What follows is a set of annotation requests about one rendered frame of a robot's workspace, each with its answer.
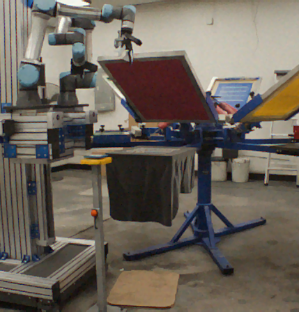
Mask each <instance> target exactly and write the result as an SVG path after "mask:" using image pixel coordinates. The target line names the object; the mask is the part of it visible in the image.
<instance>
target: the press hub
mask: <svg viewBox="0 0 299 312"><path fill-rule="evenodd" d="M196 128H202V129H203V130H205V131H203V134H205V136H204V137H203V141H205V143H202V144H201V147H205V148H204V149H201V150H197V151H196V154H197V203H196V205H199V212H198V213H197V227H196V228H195V229H194V235H195V236H196V237H200V242H195V243H193V244H198V245H204V244H203V243H202V241H201V239H202V238H206V237H208V230H207V229H208V227H207V223H206V216H205V212H204V206H208V208H209V211H210V218H211V210H212V209H213V204H212V203H211V171H212V154H213V151H214V150H215V148H209V147H213V146H217V144H215V143H209V141H207V140H210V137H212V136H209V134H217V131H209V130H215V129H216V126H215V124H213V123H201V124H199V125H196V127H195V129H196ZM194 235H191V236H189V237H192V236H194ZM219 242H220V237H219V236H217V237H215V243H216V244H217V243H219Z"/></svg>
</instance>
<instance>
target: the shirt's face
mask: <svg viewBox="0 0 299 312"><path fill-rule="evenodd" d="M136 148H168V149H180V150H175V151H172V152H170V153H164V152H148V153H132V152H123V151H127V150H132V149H136ZM191 149H193V148H185V147H160V146H136V147H132V148H126V149H122V150H116V151H111V152H108V153H124V154H143V155H162V156H171V155H174V154H177V153H181V152H183V151H186V150H191Z"/></svg>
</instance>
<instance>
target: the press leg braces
mask: <svg viewBox="0 0 299 312"><path fill-rule="evenodd" d="M212 211H213V212H214V213H215V214H216V215H217V216H218V217H219V218H220V219H221V221H222V222H223V223H224V224H225V225H226V226H227V227H224V228H227V229H232V228H236V227H237V226H233V224H232V223H231V222H230V221H229V220H228V219H227V218H226V217H225V216H224V215H223V214H222V213H221V212H220V211H219V210H218V209H217V208H216V207H215V206H214V205H213V209H212ZM198 212H199V205H196V206H195V208H194V209H193V211H192V213H191V214H190V215H189V216H188V217H187V219H186V220H185V221H184V223H183V225H182V226H181V228H179V229H178V231H177V232H176V234H175V236H173V238H172V239H171V241H169V242H167V243H170V244H175V243H179V242H181V241H179V238H180V237H181V236H182V235H183V234H184V232H185V231H186V229H187V228H188V226H189V225H190V223H191V221H193V220H194V218H195V217H196V218H195V220H194V222H192V223H193V225H194V226H197V213H198ZM204 212H205V216H206V223H207V227H208V229H207V230H208V238H209V242H210V244H207V245H208V247H209V248H210V249H219V248H218V247H217V245H216V243H215V236H214V232H213V225H212V221H211V218H210V211H209V208H208V206H204Z"/></svg>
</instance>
